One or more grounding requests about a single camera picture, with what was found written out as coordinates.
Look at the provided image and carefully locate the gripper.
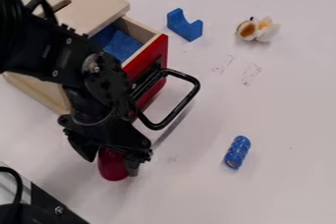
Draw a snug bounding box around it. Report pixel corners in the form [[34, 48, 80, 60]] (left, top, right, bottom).
[[56, 101, 154, 178]]

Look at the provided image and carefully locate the red toy cylinder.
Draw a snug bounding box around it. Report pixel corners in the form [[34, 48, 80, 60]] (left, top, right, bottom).
[[95, 146, 132, 182]]

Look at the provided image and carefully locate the blue ridged toy cylinder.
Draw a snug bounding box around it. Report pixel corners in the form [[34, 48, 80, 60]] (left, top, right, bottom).
[[223, 135, 252, 170]]

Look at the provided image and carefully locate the blue arch block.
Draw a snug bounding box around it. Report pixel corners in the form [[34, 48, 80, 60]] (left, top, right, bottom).
[[165, 7, 205, 43]]

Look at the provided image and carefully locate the wooden cabinet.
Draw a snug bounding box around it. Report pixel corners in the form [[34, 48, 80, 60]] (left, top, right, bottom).
[[0, 0, 133, 116]]

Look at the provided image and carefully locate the white and orange toy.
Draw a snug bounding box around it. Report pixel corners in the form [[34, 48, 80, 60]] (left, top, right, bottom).
[[235, 16, 283, 43]]

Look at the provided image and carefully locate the red drawer with black handle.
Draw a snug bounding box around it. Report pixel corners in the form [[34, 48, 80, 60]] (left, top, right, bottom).
[[88, 16, 202, 132]]

